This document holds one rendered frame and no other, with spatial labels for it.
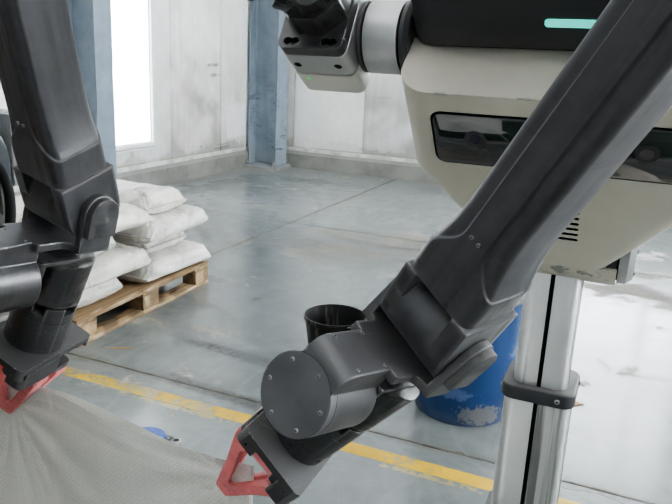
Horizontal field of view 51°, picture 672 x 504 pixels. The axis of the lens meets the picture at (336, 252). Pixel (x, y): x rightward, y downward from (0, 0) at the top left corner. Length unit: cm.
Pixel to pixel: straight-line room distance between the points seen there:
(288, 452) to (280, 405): 10
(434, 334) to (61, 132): 35
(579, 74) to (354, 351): 22
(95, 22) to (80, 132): 594
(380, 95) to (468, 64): 815
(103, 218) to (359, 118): 850
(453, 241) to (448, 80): 42
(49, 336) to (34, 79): 26
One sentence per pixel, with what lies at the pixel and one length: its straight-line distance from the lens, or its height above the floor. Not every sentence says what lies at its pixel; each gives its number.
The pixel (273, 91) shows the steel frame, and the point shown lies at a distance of 934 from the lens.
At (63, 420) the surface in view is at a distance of 77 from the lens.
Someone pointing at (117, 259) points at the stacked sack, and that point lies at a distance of 380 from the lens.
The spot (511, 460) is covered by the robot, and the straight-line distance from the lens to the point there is 118.
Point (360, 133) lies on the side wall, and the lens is 912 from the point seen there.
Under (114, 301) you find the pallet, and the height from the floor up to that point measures 14.
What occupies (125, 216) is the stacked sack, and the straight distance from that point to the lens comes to 378.
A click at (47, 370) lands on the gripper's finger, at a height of 110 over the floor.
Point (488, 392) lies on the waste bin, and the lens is 293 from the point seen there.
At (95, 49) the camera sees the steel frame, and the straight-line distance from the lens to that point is 656.
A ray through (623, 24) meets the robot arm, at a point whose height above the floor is 143.
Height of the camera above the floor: 141
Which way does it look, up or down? 15 degrees down
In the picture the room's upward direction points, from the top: 3 degrees clockwise
